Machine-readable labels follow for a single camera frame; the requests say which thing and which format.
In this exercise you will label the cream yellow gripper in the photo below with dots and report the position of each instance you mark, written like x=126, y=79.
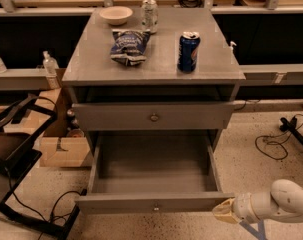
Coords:
x=241, y=206

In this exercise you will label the grey drawer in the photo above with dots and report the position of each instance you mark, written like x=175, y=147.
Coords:
x=153, y=116
x=152, y=171

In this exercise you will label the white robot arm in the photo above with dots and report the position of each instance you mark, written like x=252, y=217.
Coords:
x=283, y=202

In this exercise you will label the grey top drawer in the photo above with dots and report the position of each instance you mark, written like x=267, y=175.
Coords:
x=153, y=116

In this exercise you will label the blue floor tape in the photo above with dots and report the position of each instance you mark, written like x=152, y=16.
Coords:
x=259, y=232

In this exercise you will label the black stand leg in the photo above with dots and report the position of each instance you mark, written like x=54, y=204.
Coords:
x=291, y=126

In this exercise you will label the small white spray bottle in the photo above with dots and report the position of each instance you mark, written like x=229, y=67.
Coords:
x=233, y=45

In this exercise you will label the blue pepsi can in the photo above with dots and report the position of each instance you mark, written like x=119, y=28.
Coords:
x=188, y=51

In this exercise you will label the cardboard box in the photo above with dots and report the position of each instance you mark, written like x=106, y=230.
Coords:
x=61, y=145

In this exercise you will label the blue chip bag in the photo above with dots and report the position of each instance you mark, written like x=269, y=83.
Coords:
x=129, y=46

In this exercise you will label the cream ceramic bowl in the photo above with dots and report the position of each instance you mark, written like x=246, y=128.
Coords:
x=116, y=15

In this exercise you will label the black cart frame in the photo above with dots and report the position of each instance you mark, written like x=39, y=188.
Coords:
x=17, y=158

